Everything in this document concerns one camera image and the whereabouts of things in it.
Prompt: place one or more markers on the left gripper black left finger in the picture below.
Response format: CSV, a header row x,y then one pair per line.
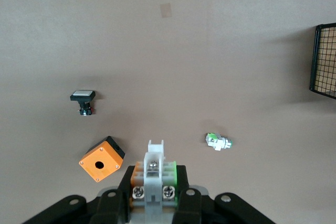
x,y
113,208

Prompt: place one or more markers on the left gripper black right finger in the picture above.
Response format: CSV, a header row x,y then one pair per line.
x,y
191,208

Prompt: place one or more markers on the red push button switch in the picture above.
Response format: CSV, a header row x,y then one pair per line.
x,y
153,182

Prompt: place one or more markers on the black square white push button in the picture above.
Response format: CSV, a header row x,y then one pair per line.
x,y
82,98

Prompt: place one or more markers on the translucent tape patch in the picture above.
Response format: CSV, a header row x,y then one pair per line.
x,y
166,10

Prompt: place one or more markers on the orange button enclosure box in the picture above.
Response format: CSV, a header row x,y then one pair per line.
x,y
107,155

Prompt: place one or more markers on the green push button switch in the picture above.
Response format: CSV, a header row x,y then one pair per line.
x,y
218,142

